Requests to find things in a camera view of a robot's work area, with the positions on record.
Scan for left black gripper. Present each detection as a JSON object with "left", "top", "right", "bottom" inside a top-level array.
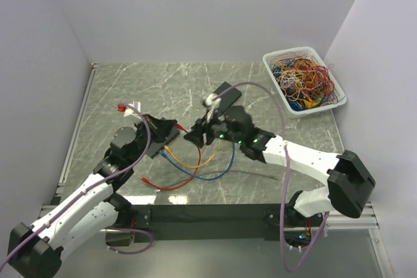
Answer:
[{"left": 128, "top": 113, "right": 177, "bottom": 165}]

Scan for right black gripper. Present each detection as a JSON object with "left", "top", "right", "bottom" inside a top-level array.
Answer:
[{"left": 184, "top": 108, "right": 244, "bottom": 148}]

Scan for red ethernet cable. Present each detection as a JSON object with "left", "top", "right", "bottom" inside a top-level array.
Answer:
[{"left": 139, "top": 124, "right": 202, "bottom": 191}]

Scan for orange ethernet cable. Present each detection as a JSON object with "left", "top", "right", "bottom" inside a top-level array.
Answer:
[{"left": 164, "top": 139, "right": 223, "bottom": 170}]

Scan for black network switch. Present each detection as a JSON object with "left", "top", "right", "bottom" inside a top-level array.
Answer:
[
  {"left": 147, "top": 126, "right": 180, "bottom": 159},
  {"left": 214, "top": 81, "right": 242, "bottom": 113}
]

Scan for blue ethernet cable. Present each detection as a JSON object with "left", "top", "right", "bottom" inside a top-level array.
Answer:
[{"left": 159, "top": 141, "right": 236, "bottom": 182}]

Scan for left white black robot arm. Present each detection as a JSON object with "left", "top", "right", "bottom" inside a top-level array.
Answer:
[{"left": 5, "top": 115, "right": 178, "bottom": 277}]

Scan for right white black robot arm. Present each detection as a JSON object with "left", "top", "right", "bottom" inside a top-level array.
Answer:
[{"left": 184, "top": 105, "right": 376, "bottom": 227}]

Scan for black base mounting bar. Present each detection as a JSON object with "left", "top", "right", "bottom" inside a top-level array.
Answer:
[{"left": 133, "top": 203, "right": 281, "bottom": 241}]

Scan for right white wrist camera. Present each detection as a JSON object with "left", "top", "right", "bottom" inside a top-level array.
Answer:
[{"left": 202, "top": 93, "right": 222, "bottom": 123}]

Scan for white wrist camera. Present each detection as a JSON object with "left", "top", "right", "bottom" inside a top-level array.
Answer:
[
  {"left": 117, "top": 101, "right": 141, "bottom": 120},
  {"left": 202, "top": 93, "right": 222, "bottom": 123}
]

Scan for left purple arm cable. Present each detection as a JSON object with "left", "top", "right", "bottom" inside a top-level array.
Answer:
[{"left": 0, "top": 104, "right": 152, "bottom": 269}]

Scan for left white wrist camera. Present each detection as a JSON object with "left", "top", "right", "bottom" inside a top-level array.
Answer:
[{"left": 117, "top": 101, "right": 141, "bottom": 120}]

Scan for grey ethernet cable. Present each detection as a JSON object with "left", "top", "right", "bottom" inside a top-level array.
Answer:
[{"left": 169, "top": 169, "right": 281, "bottom": 188}]

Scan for tangled colourful wires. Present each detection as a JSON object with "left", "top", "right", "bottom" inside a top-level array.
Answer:
[{"left": 270, "top": 55, "right": 338, "bottom": 109}]

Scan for aluminium rail frame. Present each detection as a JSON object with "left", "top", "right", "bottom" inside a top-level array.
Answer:
[{"left": 35, "top": 62, "right": 381, "bottom": 232}]

